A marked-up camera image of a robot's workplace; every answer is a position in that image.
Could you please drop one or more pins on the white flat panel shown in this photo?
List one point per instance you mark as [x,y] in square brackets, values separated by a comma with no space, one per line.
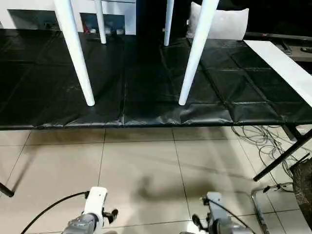
[280,61]

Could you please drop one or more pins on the grey cushion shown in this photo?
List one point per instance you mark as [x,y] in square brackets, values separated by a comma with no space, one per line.
[224,24]

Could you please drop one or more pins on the white sideboard with glass doors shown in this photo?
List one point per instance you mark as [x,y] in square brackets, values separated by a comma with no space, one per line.
[130,24]

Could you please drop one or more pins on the black cabinet with gold label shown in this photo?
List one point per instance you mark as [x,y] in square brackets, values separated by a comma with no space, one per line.
[151,19]

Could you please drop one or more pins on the brown woven pouf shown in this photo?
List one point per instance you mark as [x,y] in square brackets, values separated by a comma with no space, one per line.
[303,185]

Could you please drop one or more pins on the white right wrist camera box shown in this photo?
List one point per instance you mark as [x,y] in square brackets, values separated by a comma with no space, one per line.
[215,202]

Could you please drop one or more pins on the black metal stand leg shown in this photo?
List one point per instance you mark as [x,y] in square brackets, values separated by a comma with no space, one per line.
[280,161]
[6,191]

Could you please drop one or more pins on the black bar with red mark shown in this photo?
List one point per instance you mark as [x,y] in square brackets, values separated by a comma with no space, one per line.
[280,36]

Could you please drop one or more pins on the chrome metal chair frame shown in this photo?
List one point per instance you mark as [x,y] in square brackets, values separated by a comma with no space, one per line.
[258,209]

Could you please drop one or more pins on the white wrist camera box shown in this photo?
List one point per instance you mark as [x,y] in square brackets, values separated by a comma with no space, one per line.
[96,200]
[215,202]

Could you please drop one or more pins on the black quilted mat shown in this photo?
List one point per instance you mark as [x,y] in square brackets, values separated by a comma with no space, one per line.
[146,73]

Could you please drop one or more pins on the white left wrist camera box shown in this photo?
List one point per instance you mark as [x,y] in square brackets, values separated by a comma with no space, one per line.
[96,200]

